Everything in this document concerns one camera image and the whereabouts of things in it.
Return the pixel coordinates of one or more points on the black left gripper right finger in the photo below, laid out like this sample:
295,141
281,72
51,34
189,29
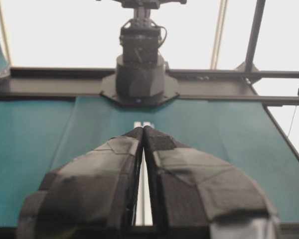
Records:
195,195

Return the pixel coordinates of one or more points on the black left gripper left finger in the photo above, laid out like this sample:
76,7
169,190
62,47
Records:
93,196

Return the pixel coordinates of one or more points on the silver aluminium extrusion rail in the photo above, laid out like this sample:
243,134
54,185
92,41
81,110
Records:
143,212

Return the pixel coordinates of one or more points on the black metal frame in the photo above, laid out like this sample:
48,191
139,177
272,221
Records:
48,116

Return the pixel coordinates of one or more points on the teal table mat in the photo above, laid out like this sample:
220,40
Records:
141,75

